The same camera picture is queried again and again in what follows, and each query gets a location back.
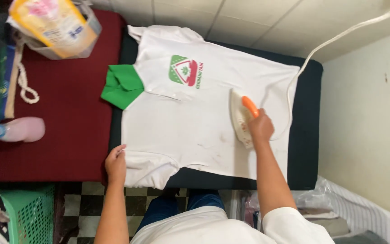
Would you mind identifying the person's left hand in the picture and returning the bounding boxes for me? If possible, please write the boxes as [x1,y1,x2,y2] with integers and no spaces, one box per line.
[104,145,127,185]

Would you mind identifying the person's right hand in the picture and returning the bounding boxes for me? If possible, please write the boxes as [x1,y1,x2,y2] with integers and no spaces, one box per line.
[247,108,275,144]

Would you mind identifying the white iron with orange handle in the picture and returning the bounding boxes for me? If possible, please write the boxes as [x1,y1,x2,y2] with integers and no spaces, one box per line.
[230,88,260,149]

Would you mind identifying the white polo shirt green collar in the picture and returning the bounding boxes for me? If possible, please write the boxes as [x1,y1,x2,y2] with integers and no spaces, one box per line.
[100,25,301,190]

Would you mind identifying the black ironing pad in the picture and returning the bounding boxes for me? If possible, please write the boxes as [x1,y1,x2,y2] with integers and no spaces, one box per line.
[108,26,324,191]

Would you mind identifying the dark red blanket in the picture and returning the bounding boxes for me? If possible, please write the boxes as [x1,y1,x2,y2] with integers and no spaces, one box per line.
[0,9,127,183]

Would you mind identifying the person's blue trousers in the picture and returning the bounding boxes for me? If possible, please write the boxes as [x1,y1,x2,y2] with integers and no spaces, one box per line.
[136,190,226,234]

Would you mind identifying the clear plastic bag with clothes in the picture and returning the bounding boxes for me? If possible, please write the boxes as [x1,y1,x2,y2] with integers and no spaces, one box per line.
[237,176,351,238]

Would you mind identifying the pink spray bottle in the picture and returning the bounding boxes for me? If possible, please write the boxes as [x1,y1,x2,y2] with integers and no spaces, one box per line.
[0,117,46,143]

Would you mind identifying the green plastic laundry basket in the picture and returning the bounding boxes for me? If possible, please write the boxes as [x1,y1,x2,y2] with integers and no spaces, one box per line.
[0,184,56,244]

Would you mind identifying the person's white shirt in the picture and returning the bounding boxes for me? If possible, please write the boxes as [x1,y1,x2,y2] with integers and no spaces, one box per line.
[130,206,336,244]

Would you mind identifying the clear plastic container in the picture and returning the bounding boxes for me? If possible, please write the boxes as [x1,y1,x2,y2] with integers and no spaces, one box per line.
[7,1,102,60]

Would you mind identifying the white slatted basket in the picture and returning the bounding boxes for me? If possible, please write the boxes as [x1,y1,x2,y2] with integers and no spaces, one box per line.
[324,179,390,244]

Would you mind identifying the yellow refill pouch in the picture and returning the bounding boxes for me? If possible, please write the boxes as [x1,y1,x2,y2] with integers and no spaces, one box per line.
[8,0,98,59]

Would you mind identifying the white iron power cord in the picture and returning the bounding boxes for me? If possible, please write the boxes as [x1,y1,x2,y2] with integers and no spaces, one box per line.
[261,0,390,141]

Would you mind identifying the white braided rope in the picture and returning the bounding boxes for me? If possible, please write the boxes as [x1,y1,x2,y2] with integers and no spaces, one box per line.
[16,42,40,104]

